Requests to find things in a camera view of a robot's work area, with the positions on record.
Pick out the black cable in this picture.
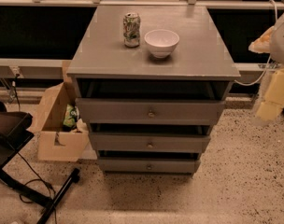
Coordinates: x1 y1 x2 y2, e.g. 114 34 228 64
16 152 58 224

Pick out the grey drawer cabinet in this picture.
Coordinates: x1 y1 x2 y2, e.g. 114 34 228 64
66 5 242 176

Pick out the cardboard box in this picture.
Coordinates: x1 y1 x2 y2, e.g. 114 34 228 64
30 61 90 161

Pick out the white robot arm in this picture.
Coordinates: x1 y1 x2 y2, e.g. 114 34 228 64
248 13 284 125

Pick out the grey bottom drawer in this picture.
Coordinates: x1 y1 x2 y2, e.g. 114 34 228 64
97 158 200 174

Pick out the white cable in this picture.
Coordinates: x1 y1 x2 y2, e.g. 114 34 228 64
234 0 279 87

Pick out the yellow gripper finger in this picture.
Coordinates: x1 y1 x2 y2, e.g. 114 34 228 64
253 67 284 126

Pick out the grey top drawer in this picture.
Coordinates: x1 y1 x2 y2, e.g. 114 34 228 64
76 98 224 125

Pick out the grey middle drawer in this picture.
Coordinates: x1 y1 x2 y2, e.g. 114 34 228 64
90 133 210 153

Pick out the dark bag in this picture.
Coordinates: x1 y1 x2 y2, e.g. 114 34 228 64
0 101 33 147

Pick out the green snack bag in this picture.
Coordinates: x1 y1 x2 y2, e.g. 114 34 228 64
63 105 79 129

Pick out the green white soda can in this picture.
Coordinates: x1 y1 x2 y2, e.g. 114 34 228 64
123 12 140 48

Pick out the black stand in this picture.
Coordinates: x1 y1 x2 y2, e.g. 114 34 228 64
0 131 79 224

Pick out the grey drawer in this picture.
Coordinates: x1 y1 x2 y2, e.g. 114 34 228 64
76 98 224 125
90 133 210 153
97 158 200 174

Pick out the white bowl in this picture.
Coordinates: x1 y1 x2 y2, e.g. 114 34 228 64
144 29 179 58

